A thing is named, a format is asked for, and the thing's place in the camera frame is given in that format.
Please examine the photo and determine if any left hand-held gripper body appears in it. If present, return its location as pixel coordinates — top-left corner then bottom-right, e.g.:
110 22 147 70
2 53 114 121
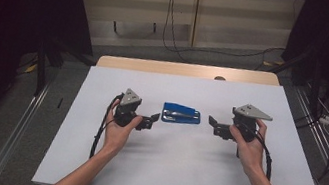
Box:
111 86 157 134

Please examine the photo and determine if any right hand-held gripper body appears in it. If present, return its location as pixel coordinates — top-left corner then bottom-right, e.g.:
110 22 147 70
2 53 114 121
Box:
212 99 275 147

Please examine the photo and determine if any blue stapler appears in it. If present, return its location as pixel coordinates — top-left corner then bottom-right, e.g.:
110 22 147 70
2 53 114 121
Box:
160 101 203 129

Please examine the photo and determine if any person's left hand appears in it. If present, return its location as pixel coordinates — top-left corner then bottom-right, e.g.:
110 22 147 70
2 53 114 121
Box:
100 97 145 161

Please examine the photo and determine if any person's right hand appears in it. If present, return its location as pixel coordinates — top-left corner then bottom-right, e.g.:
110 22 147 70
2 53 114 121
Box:
221 114 272 178

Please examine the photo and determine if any wooden table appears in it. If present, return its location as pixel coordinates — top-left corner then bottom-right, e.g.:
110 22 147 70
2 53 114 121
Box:
95 43 282 97

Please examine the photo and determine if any white table mat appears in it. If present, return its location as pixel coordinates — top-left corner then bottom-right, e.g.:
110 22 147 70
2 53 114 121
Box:
31 48 329 185

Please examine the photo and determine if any yellow floor tape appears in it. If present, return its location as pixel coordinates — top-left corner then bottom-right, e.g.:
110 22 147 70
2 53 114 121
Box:
262 56 285 70
23 61 38 76

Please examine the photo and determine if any white power adapter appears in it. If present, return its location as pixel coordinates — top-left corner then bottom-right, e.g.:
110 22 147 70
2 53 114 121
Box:
318 114 329 126

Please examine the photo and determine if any beige wooden cabinet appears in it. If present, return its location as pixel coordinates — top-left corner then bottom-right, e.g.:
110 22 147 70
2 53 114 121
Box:
62 0 305 79

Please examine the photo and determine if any black stand leg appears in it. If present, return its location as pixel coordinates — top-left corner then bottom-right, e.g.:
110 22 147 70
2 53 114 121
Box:
29 35 98 105

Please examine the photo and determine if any left hand-held gripper black cable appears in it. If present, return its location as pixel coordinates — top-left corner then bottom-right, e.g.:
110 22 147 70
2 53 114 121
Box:
89 91 123 163

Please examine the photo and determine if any hand-held gripper black cable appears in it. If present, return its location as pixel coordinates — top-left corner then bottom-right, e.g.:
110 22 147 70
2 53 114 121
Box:
89 91 123 163
246 130 280 185

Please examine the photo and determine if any black floor cable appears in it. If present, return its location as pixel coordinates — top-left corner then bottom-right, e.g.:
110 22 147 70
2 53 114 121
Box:
188 31 287 69

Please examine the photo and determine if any right hand-held gripper black cable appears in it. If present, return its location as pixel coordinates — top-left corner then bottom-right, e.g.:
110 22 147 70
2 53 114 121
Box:
246 130 280 185

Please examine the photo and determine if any hanging black cable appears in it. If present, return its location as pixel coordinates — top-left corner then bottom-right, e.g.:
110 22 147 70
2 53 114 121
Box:
157 0 199 63

